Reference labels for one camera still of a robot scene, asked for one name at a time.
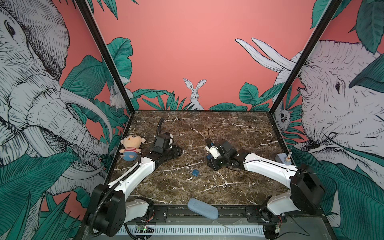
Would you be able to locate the blue padlock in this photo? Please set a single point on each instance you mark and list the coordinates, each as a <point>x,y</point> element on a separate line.
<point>195,173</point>

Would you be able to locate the plush doll striped shirt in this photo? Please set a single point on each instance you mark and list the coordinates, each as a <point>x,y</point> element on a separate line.
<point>131,147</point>

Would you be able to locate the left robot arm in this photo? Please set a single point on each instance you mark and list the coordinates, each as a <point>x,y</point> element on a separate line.
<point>120,189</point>

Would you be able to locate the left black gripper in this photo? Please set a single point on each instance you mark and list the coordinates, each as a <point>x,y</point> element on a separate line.
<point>177,153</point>

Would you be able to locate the black mounting rail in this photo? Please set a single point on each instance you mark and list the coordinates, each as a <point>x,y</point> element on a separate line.
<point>140,211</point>

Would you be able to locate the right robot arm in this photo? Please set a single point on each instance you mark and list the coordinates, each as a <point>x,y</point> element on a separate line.
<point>305,189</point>

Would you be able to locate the blue grey pouch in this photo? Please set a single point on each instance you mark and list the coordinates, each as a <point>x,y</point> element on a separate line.
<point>203,209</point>

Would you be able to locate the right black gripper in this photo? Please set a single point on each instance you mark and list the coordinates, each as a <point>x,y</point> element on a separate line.
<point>214,165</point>

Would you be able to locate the white vented rail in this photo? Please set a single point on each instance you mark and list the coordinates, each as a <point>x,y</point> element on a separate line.
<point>168,230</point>

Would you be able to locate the blue grey toy box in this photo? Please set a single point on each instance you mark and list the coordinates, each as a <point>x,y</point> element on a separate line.
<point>284,158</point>

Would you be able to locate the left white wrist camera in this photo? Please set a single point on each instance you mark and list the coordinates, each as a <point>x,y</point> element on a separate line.
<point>171,139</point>

